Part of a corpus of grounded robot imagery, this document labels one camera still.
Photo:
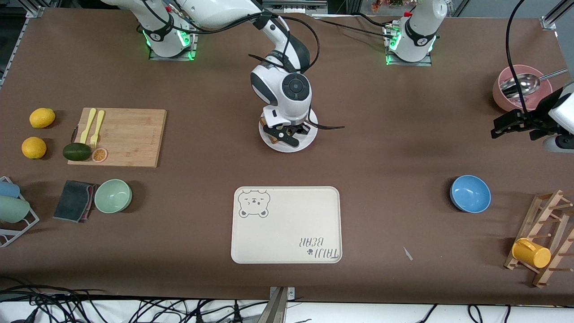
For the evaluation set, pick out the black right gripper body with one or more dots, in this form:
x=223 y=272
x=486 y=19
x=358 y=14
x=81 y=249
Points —
x=299 y=130

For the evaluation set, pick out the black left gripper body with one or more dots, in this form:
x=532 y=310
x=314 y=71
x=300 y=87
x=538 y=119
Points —
x=535 y=120

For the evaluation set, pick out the white round plate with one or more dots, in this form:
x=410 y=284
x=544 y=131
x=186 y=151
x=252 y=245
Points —
x=309 y=140

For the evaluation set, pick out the pink bowl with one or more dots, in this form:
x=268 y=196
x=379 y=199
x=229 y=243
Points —
x=500 y=96

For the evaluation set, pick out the metal ladle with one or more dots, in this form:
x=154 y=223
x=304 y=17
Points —
x=522 y=84

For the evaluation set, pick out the blue bowl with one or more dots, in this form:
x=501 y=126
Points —
x=470 y=194

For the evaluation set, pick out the cream bear print tray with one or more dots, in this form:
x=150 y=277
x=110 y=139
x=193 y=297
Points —
x=287 y=233

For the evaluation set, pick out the wooden mug rack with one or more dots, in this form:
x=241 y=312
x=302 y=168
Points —
x=528 y=226

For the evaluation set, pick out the yellow mug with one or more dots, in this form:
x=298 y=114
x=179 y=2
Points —
x=531 y=253

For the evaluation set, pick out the grey metal box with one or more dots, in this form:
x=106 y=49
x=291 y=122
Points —
x=291 y=4

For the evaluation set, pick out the small white paper scrap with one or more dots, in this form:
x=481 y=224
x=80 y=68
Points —
x=407 y=254

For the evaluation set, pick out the wooden cutting board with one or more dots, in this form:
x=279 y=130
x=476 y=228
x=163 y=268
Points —
x=130 y=139

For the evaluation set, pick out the pale green bowl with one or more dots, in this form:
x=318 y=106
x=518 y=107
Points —
x=113 y=196

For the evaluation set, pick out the toy orange slice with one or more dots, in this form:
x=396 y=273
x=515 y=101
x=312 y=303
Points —
x=99 y=155

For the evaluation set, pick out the yellow plastic fork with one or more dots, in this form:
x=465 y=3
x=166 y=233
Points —
x=96 y=130

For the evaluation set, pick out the yellow plastic knife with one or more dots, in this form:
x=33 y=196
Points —
x=88 y=125

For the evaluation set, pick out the green avocado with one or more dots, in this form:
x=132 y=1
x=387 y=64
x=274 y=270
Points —
x=76 y=151

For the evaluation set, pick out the grey and pink folded cloth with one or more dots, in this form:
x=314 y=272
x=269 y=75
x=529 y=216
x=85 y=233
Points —
x=71 y=202

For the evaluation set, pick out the yellow lemon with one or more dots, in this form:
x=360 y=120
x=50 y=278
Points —
x=33 y=148
x=42 y=118

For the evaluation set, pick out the pale green cup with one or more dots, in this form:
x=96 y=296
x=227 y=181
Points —
x=13 y=210

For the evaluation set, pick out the pale blue cup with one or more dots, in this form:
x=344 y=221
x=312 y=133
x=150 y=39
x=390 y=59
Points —
x=8 y=189

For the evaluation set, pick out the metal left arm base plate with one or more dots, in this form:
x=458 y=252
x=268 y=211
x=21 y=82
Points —
x=426 y=62

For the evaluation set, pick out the aluminium frame profile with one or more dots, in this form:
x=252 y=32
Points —
x=554 y=18

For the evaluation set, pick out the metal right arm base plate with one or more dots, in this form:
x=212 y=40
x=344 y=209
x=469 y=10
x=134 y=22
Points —
x=195 y=49

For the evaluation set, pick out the grey metal mount bracket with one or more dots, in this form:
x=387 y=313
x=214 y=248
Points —
x=278 y=305

